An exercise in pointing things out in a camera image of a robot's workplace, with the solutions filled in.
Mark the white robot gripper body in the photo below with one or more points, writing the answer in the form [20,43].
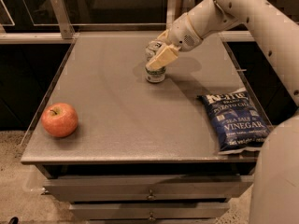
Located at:
[182,34]

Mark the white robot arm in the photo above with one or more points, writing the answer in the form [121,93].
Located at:
[275,193]

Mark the grey drawer cabinet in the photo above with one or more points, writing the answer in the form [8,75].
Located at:
[128,126]

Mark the blue kettle chips bag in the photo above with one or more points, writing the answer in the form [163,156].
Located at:
[237,123]

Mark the top grey drawer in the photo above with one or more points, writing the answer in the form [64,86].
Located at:
[147,187]

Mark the grey drawer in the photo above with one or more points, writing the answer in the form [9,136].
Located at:
[147,187]
[148,211]

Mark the middle grey drawer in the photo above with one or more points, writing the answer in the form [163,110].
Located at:
[148,211]

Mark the green white soda can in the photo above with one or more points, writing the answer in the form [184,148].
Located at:
[154,76]

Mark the red apple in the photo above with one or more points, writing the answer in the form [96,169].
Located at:
[59,120]

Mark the horizontal metal rail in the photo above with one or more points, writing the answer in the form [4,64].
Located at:
[56,38]

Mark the left metal bracket post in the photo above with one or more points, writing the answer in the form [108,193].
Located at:
[65,26]

